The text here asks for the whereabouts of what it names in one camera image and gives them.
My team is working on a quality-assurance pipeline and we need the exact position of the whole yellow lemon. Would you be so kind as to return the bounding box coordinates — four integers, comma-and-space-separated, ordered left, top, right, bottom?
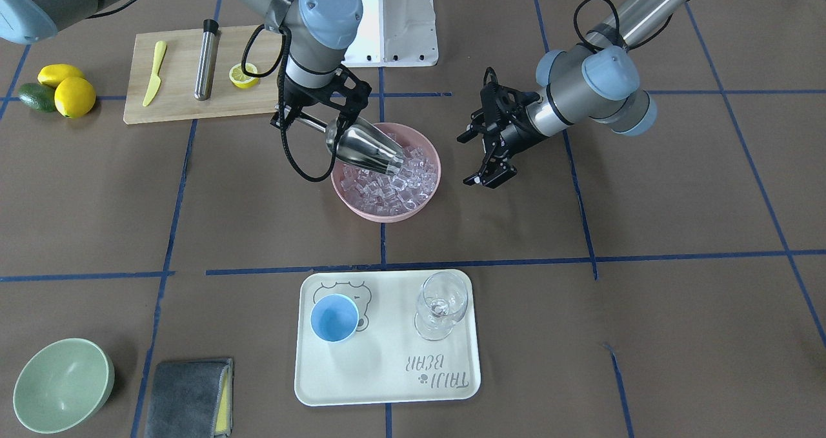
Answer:
54, 77, 97, 118

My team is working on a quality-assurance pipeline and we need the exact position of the cream bear serving tray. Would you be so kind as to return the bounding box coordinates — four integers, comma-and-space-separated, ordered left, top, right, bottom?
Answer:
293, 268, 483, 406

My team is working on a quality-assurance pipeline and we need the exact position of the steel muddler black tip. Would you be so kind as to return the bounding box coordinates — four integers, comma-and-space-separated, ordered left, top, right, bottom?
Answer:
194, 19, 219, 102

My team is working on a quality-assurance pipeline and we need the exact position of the green bowl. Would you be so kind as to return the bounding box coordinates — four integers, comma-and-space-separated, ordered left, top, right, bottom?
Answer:
13, 338, 115, 434

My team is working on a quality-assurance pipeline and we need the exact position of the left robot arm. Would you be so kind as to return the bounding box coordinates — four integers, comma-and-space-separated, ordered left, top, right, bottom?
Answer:
458, 0, 690, 188

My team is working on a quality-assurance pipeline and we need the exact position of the light blue cup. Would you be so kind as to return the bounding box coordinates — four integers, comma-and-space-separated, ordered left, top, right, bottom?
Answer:
310, 294, 360, 342

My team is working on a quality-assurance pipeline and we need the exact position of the pile of ice cubes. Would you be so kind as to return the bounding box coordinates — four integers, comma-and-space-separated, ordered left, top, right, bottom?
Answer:
334, 145, 439, 217

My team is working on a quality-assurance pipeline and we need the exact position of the pink bowl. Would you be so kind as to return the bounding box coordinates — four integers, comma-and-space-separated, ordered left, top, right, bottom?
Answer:
330, 123, 441, 223

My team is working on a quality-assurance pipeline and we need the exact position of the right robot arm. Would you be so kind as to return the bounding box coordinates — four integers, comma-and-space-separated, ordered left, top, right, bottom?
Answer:
2, 0, 368, 145

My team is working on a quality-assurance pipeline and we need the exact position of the lemon half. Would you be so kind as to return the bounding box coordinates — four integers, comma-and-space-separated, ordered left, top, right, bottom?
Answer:
229, 63, 260, 90

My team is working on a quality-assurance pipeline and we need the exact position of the wooden cutting board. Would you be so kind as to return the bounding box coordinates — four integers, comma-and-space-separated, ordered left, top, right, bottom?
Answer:
123, 26, 277, 124

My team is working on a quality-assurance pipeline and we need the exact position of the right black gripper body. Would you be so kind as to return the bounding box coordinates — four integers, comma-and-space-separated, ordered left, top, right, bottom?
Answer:
277, 67, 372, 124

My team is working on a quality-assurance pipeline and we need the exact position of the steel ice scoop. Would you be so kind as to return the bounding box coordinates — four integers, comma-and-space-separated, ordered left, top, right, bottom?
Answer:
297, 112, 405, 175

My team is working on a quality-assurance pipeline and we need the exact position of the green lime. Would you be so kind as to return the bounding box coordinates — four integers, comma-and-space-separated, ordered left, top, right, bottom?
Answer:
17, 83, 57, 114

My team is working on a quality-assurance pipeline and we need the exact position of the grey and yellow cloth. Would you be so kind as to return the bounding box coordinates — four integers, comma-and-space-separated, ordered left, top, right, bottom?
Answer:
144, 357, 235, 437

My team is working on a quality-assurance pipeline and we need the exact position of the clear wine glass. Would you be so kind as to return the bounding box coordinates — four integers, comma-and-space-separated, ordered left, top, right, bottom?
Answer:
414, 270, 469, 341

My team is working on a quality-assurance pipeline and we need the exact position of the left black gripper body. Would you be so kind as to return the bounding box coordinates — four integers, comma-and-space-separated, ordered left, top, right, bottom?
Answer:
474, 70, 548, 163

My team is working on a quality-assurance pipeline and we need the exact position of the yellow plastic knife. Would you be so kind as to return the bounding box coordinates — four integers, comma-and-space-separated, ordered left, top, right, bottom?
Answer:
142, 41, 168, 108

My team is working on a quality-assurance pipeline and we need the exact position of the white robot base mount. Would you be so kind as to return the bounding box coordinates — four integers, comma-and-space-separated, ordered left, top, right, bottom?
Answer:
343, 0, 439, 68

